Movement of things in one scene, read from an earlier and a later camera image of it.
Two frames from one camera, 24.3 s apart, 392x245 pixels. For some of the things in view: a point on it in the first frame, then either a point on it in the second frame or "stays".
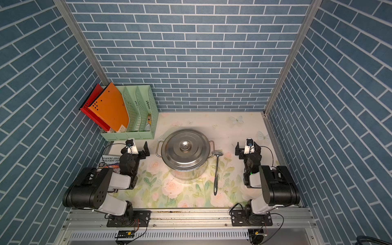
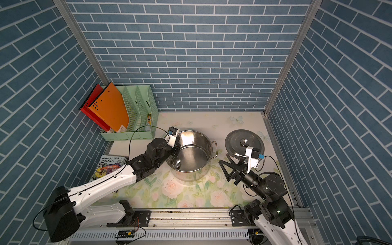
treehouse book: (112, 162) stays
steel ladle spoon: (218, 153) to (176, 162)
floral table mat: (155, 188) stays
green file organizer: (140, 103) stays
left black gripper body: (141, 155) to (175, 149)
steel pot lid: (186, 149) to (237, 141)
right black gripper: (239, 150) to (228, 175)
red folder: (84, 107) stays
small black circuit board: (125, 234) stays
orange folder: (111, 108) stays
